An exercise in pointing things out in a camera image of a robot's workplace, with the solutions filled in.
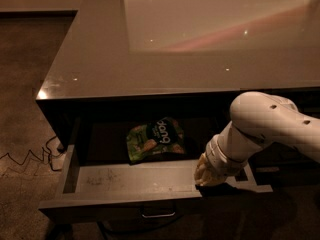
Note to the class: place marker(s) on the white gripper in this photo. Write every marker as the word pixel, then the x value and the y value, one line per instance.
pixel 216 159

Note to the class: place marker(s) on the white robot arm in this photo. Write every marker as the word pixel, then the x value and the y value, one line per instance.
pixel 257 121

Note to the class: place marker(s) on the dark drawer cabinet counter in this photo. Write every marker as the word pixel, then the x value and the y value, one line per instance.
pixel 143 60

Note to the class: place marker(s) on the green snack bag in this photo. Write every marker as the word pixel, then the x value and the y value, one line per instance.
pixel 153 139

